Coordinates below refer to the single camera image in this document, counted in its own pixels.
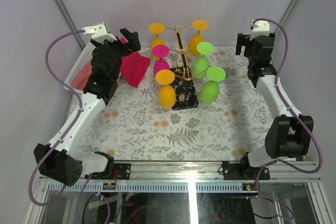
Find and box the white plastic basket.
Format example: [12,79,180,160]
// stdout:
[65,42,95,93]

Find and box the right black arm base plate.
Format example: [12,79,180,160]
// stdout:
[217,161,260,180]

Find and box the orange wine glass front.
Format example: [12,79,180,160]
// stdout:
[187,19,208,56]

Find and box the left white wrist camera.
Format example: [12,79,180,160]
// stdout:
[82,21,118,44]

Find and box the pink cloth in basket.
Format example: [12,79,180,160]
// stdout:
[71,61,92,90]

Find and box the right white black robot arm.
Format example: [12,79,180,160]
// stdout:
[235,33,314,179]

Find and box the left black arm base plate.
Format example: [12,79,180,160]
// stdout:
[91,163,131,181]

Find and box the aluminium mounting rail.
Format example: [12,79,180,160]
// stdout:
[39,160,321,183]

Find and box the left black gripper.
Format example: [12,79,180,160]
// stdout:
[91,29,139,81]

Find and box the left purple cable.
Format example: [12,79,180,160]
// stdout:
[28,30,111,224]

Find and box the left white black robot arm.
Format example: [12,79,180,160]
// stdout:
[34,25,141,186]

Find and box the magenta plastic wine glass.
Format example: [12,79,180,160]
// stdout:
[152,44,170,76]

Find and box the orange plastic wine glass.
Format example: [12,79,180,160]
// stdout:
[148,23,165,60]

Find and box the floral table mat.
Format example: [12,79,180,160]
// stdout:
[76,47,272,161]

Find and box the magenta cloth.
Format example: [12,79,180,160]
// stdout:
[120,51,150,88]

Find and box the gold wine glass rack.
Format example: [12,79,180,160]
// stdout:
[166,26,198,111]

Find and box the green wine glass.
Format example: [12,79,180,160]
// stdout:
[191,41,214,79]
[199,66,226,103]

